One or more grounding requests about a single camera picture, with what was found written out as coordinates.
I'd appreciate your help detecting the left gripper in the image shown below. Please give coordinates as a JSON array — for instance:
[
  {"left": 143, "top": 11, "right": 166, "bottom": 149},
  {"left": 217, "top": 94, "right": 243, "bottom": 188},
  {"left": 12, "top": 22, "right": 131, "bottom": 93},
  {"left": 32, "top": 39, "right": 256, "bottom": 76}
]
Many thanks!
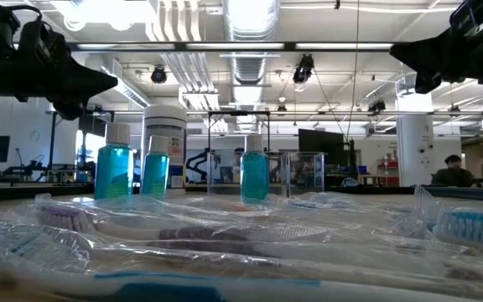
[{"left": 0, "top": 23, "right": 119, "bottom": 122}]

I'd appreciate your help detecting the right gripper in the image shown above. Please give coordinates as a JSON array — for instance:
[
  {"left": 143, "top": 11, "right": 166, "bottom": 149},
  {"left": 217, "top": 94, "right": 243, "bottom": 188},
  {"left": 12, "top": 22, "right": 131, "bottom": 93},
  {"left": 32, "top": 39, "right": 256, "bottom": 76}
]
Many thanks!
[{"left": 389, "top": 24, "right": 483, "bottom": 95}]

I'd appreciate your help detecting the clear acrylic organizer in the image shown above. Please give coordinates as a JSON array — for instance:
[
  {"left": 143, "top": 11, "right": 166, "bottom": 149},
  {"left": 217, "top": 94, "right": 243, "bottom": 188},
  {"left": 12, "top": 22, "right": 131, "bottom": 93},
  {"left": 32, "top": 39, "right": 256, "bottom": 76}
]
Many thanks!
[{"left": 206, "top": 150, "right": 326, "bottom": 199}]

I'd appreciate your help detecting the orange toothbrush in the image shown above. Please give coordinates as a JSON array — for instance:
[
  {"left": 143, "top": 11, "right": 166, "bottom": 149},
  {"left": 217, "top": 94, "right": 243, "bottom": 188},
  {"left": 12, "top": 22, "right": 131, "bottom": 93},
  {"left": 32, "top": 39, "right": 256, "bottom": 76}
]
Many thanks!
[{"left": 182, "top": 200, "right": 293, "bottom": 217}]

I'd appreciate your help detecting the black ceiling spotlight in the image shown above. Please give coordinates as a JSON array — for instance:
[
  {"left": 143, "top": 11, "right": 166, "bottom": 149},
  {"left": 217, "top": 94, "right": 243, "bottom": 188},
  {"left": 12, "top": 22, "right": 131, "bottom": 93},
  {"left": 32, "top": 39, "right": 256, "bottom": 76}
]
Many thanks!
[
  {"left": 150, "top": 65, "right": 169, "bottom": 85},
  {"left": 366, "top": 99, "right": 387, "bottom": 115}
]

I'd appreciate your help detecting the white building column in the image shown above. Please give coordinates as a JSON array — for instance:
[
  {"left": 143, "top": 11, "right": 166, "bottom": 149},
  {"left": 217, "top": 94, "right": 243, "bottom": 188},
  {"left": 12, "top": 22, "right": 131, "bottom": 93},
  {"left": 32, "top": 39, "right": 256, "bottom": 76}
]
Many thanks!
[{"left": 395, "top": 90, "right": 435, "bottom": 188}]

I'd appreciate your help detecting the white wipes canister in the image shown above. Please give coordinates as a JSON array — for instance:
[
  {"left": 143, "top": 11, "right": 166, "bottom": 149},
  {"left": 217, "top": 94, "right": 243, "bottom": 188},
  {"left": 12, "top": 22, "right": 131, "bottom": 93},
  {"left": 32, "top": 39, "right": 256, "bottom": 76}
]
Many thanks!
[{"left": 140, "top": 104, "right": 189, "bottom": 195}]

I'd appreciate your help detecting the person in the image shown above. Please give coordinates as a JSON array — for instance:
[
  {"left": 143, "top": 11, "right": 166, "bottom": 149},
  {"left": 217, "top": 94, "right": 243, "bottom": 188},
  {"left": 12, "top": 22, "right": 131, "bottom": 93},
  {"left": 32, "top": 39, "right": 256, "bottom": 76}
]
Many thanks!
[{"left": 430, "top": 154, "right": 477, "bottom": 188}]

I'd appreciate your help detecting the red shelf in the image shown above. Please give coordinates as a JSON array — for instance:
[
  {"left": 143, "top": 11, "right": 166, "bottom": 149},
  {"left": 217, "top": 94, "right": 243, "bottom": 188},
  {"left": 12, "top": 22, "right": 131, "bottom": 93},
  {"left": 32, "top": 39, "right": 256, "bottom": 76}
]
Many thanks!
[{"left": 377, "top": 158, "right": 401, "bottom": 187}]

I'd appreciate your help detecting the black monitor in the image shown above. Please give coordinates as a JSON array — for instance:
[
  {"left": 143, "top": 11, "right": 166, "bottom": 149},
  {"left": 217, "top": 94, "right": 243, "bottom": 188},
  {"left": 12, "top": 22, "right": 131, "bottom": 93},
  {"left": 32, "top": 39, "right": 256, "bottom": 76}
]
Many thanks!
[{"left": 298, "top": 128, "right": 346, "bottom": 167}]

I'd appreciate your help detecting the black aluminium table frame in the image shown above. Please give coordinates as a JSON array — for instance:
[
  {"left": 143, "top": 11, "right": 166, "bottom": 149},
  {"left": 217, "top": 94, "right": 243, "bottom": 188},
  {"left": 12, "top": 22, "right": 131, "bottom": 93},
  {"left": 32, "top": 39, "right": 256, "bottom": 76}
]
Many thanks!
[{"left": 0, "top": 183, "right": 483, "bottom": 203}]

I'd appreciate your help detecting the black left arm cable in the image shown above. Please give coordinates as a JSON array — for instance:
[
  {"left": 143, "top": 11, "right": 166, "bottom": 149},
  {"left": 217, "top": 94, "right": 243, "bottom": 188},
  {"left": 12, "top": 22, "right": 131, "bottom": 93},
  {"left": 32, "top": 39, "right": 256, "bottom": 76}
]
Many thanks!
[{"left": 8, "top": 3, "right": 44, "bottom": 22}]

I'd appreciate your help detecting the black hanging camera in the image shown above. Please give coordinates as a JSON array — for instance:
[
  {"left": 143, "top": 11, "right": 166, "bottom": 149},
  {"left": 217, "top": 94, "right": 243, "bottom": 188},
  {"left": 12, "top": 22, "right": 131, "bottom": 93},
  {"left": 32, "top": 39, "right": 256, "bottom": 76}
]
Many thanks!
[{"left": 291, "top": 53, "right": 316, "bottom": 85}]

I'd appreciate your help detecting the black background frame stand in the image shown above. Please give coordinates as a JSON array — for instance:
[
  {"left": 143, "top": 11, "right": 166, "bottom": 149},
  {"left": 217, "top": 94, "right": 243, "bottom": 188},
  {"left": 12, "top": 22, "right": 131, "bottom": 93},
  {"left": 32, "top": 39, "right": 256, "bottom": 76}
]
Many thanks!
[{"left": 206, "top": 110, "right": 272, "bottom": 154}]

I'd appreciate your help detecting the black overhead frame beam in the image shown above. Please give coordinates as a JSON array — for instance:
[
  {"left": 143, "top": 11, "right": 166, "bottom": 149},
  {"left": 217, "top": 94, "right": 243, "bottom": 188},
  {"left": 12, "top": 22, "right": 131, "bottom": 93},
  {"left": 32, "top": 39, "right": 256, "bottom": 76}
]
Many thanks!
[{"left": 67, "top": 40, "right": 396, "bottom": 53}]

